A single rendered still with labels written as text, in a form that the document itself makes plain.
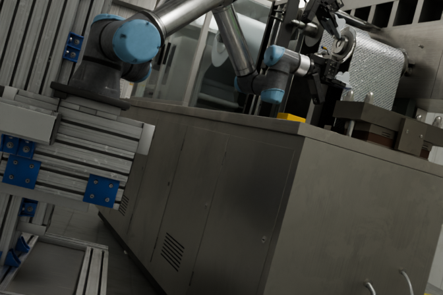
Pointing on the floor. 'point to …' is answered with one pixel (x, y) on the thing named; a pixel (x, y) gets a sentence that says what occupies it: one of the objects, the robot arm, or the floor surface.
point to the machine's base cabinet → (271, 213)
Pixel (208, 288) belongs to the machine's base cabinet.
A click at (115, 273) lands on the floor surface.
